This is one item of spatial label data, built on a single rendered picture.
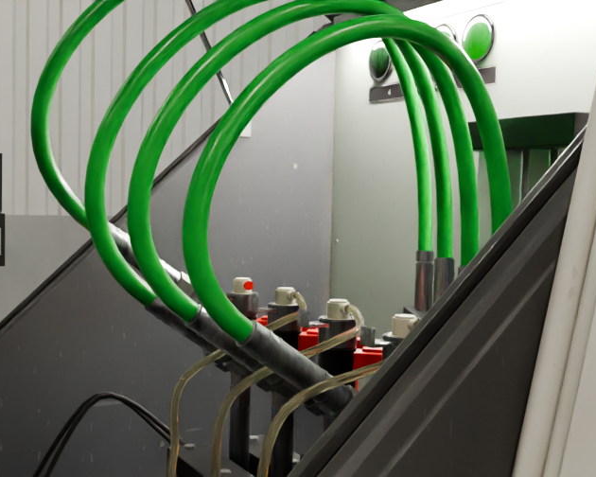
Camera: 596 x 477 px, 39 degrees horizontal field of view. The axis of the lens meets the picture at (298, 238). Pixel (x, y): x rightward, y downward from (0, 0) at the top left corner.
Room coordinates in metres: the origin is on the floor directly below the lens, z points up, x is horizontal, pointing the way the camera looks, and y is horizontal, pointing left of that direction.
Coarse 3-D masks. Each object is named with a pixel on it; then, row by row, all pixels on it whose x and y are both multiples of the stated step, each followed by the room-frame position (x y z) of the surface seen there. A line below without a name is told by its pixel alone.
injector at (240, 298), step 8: (240, 296) 0.72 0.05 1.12; (248, 296) 0.73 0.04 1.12; (240, 304) 0.72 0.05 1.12; (248, 304) 0.73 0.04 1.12; (248, 312) 0.73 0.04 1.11; (216, 360) 0.72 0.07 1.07; (224, 368) 0.73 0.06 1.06; (232, 376) 0.73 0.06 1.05; (240, 376) 0.73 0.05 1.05; (232, 384) 0.73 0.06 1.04; (248, 392) 0.73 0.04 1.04; (240, 400) 0.73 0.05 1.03; (248, 400) 0.73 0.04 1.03; (232, 408) 0.73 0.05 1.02; (240, 408) 0.73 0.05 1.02; (248, 408) 0.73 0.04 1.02; (232, 416) 0.73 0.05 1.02; (240, 416) 0.73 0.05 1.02; (248, 416) 0.73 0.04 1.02; (232, 424) 0.73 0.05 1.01; (240, 424) 0.73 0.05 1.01; (248, 424) 0.73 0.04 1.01; (232, 432) 0.73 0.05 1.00; (240, 432) 0.73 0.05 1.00; (248, 432) 0.73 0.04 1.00; (232, 440) 0.73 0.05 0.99; (240, 440) 0.73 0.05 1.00; (248, 440) 0.73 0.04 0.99; (232, 448) 0.73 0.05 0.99; (240, 448) 0.73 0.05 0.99; (248, 448) 0.73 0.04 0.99; (232, 456) 0.73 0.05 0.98; (240, 456) 0.73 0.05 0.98; (248, 456) 0.73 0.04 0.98; (240, 464) 0.73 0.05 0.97; (248, 464) 0.73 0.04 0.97
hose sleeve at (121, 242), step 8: (112, 224) 0.68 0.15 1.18; (112, 232) 0.67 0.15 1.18; (120, 232) 0.68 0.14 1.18; (120, 240) 0.68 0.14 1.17; (128, 240) 0.68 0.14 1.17; (120, 248) 0.68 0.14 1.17; (128, 248) 0.68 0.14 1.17; (128, 256) 0.68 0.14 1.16; (136, 264) 0.69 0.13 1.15; (168, 264) 0.70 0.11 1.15; (168, 272) 0.70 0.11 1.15; (176, 272) 0.70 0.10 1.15; (176, 280) 0.70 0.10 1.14
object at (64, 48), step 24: (96, 0) 0.67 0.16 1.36; (120, 0) 0.68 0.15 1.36; (72, 24) 0.66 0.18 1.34; (96, 24) 0.67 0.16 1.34; (72, 48) 0.66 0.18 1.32; (48, 72) 0.65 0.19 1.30; (408, 72) 0.81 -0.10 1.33; (48, 96) 0.65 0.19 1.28; (408, 96) 0.82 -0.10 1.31; (48, 120) 0.65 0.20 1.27; (48, 144) 0.65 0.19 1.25; (48, 168) 0.65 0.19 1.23; (72, 192) 0.66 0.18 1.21; (72, 216) 0.67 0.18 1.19
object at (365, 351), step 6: (366, 348) 0.59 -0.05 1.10; (372, 348) 0.59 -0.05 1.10; (378, 348) 0.59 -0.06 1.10; (354, 354) 0.59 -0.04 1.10; (360, 354) 0.59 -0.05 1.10; (366, 354) 0.59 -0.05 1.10; (372, 354) 0.59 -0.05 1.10; (378, 354) 0.59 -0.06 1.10; (354, 360) 0.59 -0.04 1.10; (360, 360) 0.59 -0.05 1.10; (366, 360) 0.59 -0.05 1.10; (372, 360) 0.59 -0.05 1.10; (378, 360) 0.59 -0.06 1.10; (354, 366) 0.59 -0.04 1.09; (360, 366) 0.59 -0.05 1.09
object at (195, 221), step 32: (320, 32) 0.49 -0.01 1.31; (352, 32) 0.50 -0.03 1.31; (384, 32) 0.51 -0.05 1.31; (416, 32) 0.52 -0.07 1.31; (288, 64) 0.48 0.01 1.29; (448, 64) 0.54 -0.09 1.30; (256, 96) 0.47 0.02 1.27; (480, 96) 0.55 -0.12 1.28; (224, 128) 0.46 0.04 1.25; (480, 128) 0.56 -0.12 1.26; (224, 160) 0.46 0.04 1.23; (192, 192) 0.45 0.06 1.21; (192, 224) 0.45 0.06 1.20; (192, 256) 0.45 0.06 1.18; (224, 320) 0.46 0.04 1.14; (256, 352) 0.47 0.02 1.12; (288, 352) 0.48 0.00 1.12
